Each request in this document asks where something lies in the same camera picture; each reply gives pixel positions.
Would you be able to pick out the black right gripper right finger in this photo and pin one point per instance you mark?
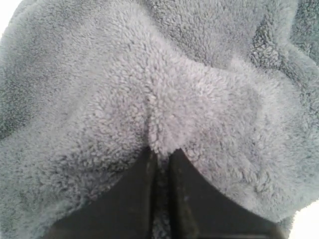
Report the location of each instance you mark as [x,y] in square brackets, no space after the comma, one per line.
[198,210]

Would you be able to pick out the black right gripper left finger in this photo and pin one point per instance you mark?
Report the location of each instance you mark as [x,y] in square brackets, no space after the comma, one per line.
[124,212]

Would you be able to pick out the grey fleece towel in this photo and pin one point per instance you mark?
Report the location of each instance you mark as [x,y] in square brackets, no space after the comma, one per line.
[85,85]

